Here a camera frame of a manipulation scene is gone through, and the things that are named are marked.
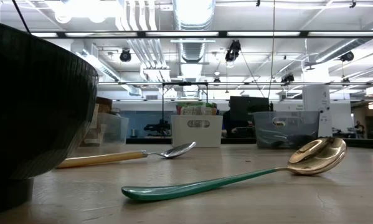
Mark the black overhead frame bar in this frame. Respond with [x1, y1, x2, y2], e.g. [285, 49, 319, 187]
[27, 30, 373, 39]

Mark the grey translucent plastic bin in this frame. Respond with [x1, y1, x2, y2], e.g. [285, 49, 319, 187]
[252, 111, 321, 149]

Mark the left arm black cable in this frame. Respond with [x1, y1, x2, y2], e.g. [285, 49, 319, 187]
[11, 0, 32, 34]

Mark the black monitor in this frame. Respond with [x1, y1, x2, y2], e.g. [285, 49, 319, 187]
[229, 95, 271, 122]

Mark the steel spoon wooden handle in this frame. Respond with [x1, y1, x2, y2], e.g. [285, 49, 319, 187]
[55, 141, 197, 170]

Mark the black blue equipment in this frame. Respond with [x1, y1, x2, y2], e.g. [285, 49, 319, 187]
[143, 119, 172, 137]

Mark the red bowl black outside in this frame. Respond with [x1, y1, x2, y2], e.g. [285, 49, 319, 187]
[0, 19, 99, 217]

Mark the person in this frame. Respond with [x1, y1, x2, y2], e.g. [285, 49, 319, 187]
[354, 120, 366, 139]
[222, 109, 255, 138]

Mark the white cabinet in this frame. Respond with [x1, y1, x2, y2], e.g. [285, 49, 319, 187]
[302, 84, 333, 138]

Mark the white plastic bin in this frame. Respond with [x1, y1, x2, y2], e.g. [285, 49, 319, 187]
[171, 114, 224, 148]

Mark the gold spoon green handle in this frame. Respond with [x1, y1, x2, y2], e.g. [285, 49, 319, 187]
[121, 137, 348, 202]

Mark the clear plastic container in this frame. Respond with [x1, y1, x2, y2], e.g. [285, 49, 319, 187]
[80, 107, 130, 147]

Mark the brown snack packet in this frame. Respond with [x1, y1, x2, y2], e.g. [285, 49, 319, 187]
[94, 96, 114, 114]

